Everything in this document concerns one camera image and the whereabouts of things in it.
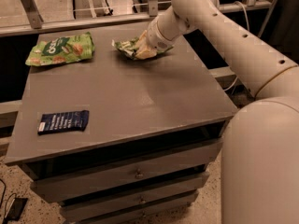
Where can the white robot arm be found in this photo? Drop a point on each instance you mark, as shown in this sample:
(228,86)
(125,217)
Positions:
(260,152)

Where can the black device on floor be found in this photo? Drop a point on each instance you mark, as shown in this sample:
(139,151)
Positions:
(16,209)

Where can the green jalapeno chip bag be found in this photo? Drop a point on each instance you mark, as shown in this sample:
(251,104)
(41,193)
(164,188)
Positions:
(128,48)

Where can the bottom grey drawer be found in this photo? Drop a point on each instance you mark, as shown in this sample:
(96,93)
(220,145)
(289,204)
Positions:
(144,210)

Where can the dark blue rxbar wrapper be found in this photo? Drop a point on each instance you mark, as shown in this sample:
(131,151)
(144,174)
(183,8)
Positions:
(63,122)

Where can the grey metal rail frame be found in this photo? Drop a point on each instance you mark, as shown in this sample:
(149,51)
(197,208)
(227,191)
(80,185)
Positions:
(24,17)

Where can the grey drawer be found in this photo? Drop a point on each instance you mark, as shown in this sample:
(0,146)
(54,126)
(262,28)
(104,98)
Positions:
(112,202)
(144,210)
(64,187)

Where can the grey drawer cabinet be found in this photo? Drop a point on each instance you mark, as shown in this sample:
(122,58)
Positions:
(137,108)

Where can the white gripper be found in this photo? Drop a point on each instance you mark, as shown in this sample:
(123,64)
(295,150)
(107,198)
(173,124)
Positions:
(154,39)

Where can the top grey drawer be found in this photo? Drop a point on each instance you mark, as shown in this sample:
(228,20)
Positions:
(64,187)

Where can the green snack bag white logo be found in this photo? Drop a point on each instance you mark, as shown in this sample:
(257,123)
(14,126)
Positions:
(64,49)

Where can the middle grey drawer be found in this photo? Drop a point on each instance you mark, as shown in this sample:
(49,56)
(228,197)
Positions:
(112,202)

